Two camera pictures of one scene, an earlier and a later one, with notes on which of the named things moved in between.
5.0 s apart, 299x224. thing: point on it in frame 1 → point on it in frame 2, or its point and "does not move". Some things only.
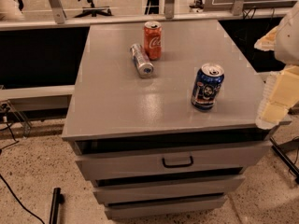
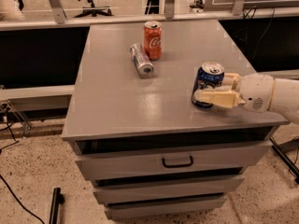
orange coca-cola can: x=152 y=39 does not move
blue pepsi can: x=206 y=86 does not move
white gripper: x=288 y=39 → x=257 y=91
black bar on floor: x=57 y=200 does not move
